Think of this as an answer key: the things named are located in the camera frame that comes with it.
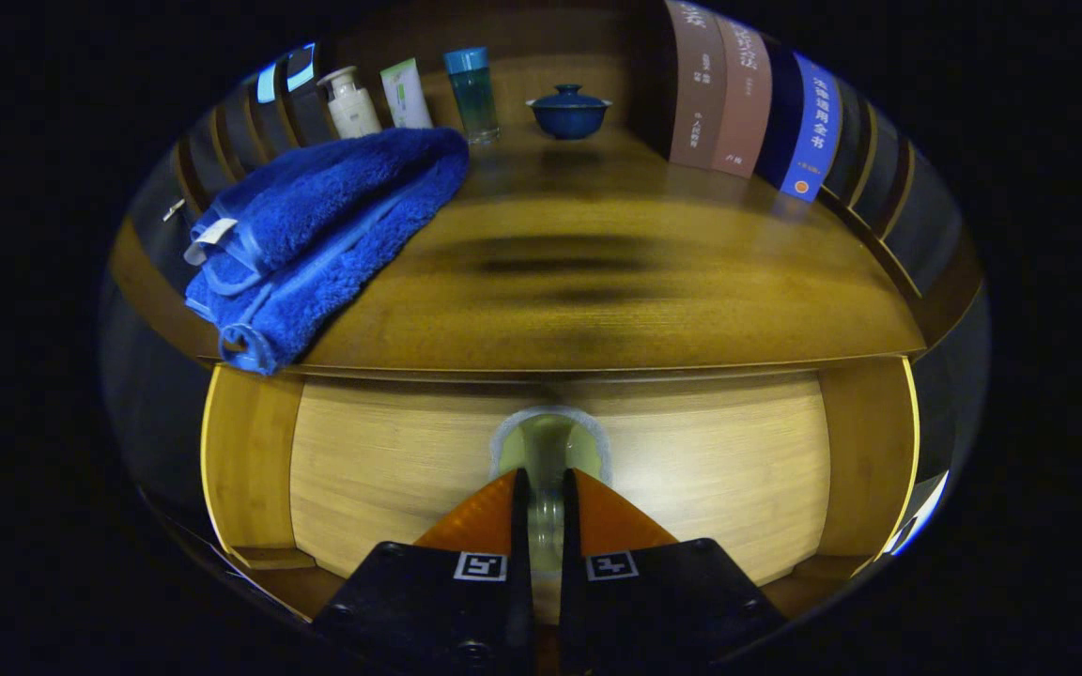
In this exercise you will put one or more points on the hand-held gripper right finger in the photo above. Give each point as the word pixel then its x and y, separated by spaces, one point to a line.
pixel 567 535

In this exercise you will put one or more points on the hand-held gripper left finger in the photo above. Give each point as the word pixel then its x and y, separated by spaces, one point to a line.
pixel 523 535

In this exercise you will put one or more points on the pale green round container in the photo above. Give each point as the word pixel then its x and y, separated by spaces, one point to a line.
pixel 546 446

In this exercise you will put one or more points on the brown wooden drawer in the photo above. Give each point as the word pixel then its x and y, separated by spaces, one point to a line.
pixel 391 469

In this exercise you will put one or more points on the wooden countertop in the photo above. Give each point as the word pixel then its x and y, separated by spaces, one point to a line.
pixel 644 282

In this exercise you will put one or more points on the folded blue towel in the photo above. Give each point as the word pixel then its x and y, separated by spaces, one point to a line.
pixel 334 216

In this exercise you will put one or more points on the dark blue lidded teacup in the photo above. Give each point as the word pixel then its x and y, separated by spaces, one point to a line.
pixel 567 117

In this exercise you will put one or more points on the teal bottle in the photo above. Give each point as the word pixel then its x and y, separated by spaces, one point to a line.
pixel 473 99

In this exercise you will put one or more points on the white green tube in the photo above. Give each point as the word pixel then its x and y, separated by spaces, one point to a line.
pixel 407 94

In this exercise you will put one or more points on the white pump bottle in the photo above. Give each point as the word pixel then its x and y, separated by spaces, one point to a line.
pixel 353 111

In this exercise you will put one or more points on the dark brown book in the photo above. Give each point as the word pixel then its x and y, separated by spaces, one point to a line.
pixel 696 94

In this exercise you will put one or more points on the light brown book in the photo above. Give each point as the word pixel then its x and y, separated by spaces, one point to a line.
pixel 743 103

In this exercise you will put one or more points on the blue book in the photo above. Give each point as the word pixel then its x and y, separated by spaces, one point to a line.
pixel 813 131

